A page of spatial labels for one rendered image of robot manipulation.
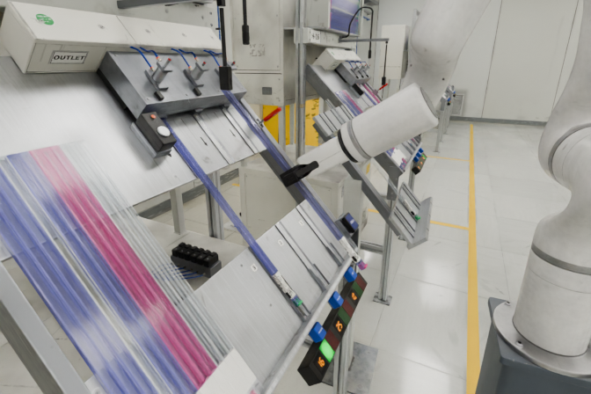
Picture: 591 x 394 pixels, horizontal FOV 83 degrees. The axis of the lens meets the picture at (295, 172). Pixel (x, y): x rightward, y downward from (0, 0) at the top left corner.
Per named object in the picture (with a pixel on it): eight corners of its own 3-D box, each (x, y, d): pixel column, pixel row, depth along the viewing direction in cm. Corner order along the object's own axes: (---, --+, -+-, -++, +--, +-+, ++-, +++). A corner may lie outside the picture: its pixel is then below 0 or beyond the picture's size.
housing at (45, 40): (202, 83, 102) (228, 48, 94) (15, 97, 60) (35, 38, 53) (186, 62, 102) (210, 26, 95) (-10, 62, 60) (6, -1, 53)
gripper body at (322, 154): (353, 121, 69) (310, 145, 75) (336, 130, 61) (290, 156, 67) (370, 153, 70) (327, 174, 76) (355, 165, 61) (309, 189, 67)
